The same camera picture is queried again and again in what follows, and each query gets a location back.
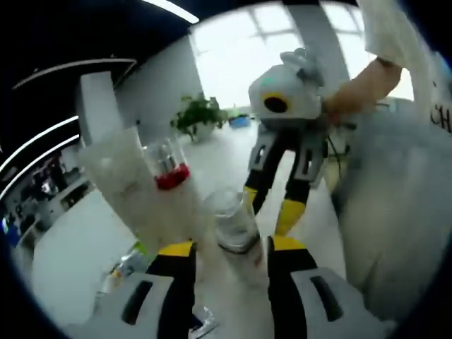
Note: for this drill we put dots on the green black skincare sachet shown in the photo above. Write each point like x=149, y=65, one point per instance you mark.
x=141, y=252

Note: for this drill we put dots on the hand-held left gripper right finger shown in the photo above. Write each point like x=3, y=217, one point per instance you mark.
x=293, y=282

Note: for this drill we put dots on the long ceiling light strip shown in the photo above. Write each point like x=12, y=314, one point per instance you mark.
x=39, y=160
x=39, y=139

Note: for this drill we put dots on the small white skincare pump bottle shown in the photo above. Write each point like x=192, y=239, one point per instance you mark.
x=243, y=282

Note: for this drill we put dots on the person in white shirt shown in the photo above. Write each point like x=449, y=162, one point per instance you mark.
x=388, y=194

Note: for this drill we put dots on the clear cap red collar skincare bottle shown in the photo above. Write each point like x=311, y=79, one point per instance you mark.
x=173, y=178

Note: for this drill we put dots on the potted green plant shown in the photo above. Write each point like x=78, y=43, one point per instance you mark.
x=197, y=113

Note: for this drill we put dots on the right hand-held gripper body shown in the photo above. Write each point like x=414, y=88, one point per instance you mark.
x=300, y=92

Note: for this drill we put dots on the white skincare tube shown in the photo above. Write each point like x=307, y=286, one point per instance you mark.
x=116, y=176

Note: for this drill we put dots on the blue plastic container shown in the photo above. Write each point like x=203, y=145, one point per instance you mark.
x=240, y=122

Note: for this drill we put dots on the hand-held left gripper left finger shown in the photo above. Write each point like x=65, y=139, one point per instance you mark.
x=169, y=289

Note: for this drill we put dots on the row of white counters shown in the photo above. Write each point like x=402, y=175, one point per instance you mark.
x=63, y=201

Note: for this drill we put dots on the person's right hand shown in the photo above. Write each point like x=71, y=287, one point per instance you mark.
x=339, y=106

